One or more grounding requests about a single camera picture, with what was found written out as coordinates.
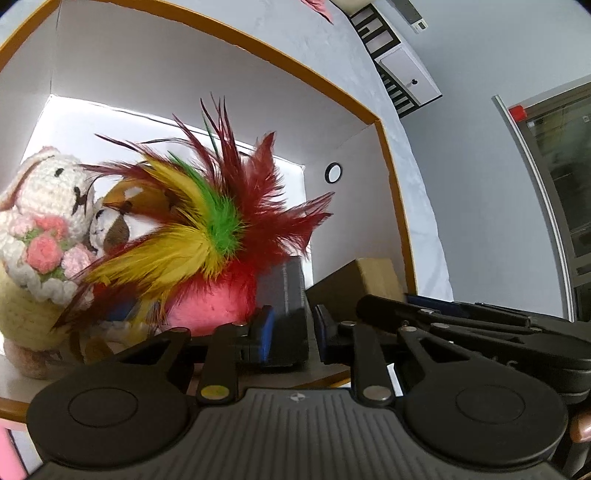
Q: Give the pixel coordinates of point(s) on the window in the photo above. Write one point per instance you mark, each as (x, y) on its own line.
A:
(563, 184)

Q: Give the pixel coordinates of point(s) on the colourful feather toy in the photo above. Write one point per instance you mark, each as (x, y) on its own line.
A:
(221, 221)

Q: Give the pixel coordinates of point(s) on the plush doll with blue outfit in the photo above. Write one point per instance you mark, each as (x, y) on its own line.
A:
(113, 226)

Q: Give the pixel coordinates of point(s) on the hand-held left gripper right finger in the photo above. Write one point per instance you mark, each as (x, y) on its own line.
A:
(323, 334)

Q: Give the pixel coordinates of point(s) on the person's right hand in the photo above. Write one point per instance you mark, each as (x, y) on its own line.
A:
(581, 434)

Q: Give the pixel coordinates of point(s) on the red cup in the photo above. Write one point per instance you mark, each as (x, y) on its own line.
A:
(517, 113)

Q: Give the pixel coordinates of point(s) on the pink fluffy pompom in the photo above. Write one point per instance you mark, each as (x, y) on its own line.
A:
(217, 295)

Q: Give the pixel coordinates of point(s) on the grey wall panel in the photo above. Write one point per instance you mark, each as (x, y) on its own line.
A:
(411, 11)

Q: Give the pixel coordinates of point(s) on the white crochet bunny doll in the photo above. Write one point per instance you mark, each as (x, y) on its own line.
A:
(46, 184)

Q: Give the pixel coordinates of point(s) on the dark grey gift box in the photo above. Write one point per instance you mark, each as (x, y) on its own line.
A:
(281, 295)

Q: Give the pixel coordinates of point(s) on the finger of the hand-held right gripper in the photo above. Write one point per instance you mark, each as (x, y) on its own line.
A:
(415, 318)
(461, 309)

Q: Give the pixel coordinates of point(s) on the small gold cardboard box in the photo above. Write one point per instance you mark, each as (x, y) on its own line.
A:
(360, 281)

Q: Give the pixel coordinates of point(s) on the white drawer nightstand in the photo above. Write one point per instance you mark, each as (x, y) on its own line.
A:
(408, 74)

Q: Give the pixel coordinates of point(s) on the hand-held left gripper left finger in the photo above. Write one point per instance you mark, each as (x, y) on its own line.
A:
(267, 334)

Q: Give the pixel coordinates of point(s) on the orange cardboard box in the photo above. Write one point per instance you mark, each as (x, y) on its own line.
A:
(184, 69)

